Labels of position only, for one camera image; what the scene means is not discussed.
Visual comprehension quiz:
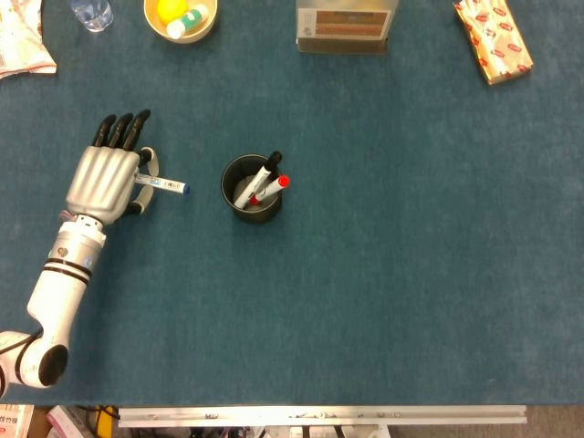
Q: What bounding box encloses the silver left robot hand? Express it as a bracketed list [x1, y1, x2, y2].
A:
[65, 109, 161, 228]

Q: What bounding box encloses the blue whiteboard marker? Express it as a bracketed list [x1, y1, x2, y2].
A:
[135, 172, 192, 195]

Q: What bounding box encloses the black whiteboard marker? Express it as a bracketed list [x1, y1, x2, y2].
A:
[234, 151, 283, 210]

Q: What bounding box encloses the red whiteboard marker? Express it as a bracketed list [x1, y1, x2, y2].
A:
[248, 175, 291, 206]

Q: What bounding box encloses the black cylindrical pen cup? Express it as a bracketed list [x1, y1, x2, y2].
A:
[220, 153, 284, 224]

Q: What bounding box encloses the white printed snack bag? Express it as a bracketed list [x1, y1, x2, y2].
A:
[0, 0, 58, 79]

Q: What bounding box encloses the clear plastic water bottle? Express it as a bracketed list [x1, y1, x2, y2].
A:
[67, 0, 114, 33]

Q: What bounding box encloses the cream round bowl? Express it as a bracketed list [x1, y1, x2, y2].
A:
[142, 0, 219, 45]

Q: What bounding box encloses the yellow ball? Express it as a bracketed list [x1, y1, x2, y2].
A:
[156, 0, 189, 25]

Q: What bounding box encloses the small green white bottle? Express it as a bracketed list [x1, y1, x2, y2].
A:
[165, 3, 210, 39]

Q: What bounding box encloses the pink white packet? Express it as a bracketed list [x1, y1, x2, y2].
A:
[45, 404, 95, 438]

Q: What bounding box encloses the printed paper sheet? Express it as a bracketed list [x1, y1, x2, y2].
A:
[0, 403, 36, 438]

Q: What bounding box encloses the blue felt table mat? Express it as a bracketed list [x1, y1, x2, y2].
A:
[0, 0, 584, 407]

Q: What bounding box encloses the tan cardboard box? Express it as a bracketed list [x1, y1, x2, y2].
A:
[295, 0, 400, 56]

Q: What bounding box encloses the red print wrapped package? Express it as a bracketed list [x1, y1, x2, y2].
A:
[453, 0, 535, 87]

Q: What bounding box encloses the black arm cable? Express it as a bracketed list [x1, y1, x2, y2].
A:
[0, 335, 31, 357]

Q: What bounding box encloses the yellow tool handle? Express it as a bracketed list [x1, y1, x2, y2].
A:
[95, 404, 119, 438]

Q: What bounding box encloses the aluminium profile rail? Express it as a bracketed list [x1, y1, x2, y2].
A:
[117, 404, 528, 429]

